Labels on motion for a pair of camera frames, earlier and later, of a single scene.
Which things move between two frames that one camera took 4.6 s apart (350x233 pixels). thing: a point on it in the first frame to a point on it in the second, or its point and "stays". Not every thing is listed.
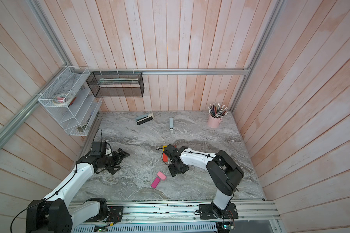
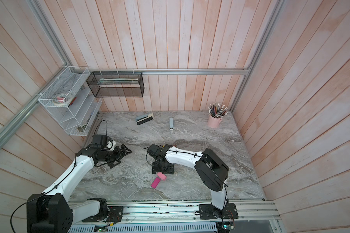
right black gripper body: [174, 169] to [157, 167]
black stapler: [143, 119] stays
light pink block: [161, 175] stays
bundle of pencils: [217, 111] stays
